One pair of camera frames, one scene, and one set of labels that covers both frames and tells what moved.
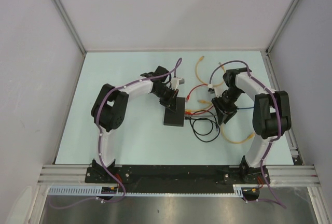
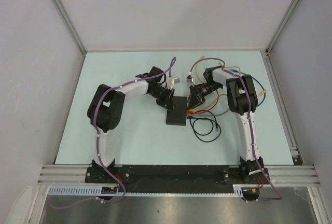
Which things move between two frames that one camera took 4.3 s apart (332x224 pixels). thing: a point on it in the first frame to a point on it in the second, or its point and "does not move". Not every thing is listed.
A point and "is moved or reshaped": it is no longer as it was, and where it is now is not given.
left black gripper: (171, 100) does not move
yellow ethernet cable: (200, 59) does not move
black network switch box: (177, 119) does not move
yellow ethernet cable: (209, 102) is moved or reshaped
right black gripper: (227, 112) to (196, 98)
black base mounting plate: (176, 178) does not move
